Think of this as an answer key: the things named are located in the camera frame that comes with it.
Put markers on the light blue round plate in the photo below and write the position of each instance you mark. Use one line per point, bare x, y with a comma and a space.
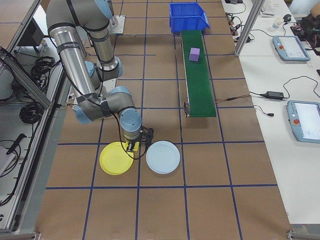
162, 157

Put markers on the black computer mouse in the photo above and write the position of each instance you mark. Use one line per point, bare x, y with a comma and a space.
287, 17

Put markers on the metal bar frame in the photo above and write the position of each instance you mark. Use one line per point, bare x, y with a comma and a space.
30, 92

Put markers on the purple foam block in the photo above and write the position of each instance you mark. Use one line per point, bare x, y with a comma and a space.
195, 55

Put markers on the person in dark clothes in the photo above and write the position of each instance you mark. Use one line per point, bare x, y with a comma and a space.
312, 25

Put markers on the black box device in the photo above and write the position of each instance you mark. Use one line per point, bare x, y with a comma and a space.
32, 32

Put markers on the tall aluminium post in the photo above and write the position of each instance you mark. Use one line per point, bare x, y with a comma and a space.
246, 30

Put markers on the green conveyor belt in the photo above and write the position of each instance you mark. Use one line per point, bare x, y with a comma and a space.
200, 100

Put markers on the yellow round plate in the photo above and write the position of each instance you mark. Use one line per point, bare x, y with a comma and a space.
112, 160

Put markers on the blue plastic storage bin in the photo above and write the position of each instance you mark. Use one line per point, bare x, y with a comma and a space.
178, 23

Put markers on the black power brick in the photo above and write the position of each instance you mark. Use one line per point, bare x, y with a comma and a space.
275, 95

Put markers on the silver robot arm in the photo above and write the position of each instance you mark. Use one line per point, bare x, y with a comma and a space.
72, 62

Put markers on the grey blue teach pendant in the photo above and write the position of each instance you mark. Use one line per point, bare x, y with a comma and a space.
291, 47
305, 121

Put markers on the yellow foam block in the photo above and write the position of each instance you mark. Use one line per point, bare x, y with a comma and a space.
136, 147

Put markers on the white paper cup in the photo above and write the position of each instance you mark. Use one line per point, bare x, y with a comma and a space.
277, 23

